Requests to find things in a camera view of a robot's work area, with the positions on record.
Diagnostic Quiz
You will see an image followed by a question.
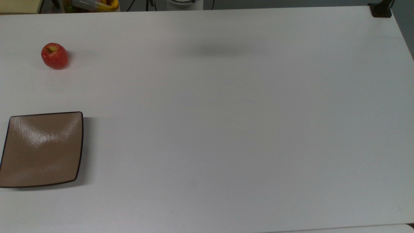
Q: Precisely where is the red apple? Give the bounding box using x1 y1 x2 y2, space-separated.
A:
41 43 69 70

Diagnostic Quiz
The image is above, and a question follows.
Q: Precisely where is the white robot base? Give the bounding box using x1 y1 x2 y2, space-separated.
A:
166 0 204 11

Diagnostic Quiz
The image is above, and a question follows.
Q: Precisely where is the brown square ceramic plate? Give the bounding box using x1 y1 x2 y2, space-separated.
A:
0 111 84 189

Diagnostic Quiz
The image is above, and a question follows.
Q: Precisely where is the yellow plastic bag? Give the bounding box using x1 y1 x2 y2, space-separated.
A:
66 0 120 13

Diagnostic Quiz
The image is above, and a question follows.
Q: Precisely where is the black table clamp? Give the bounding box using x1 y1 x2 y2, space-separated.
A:
368 0 396 18

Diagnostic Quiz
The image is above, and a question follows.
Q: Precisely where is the beige cabinet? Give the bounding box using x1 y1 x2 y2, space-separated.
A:
0 0 45 15

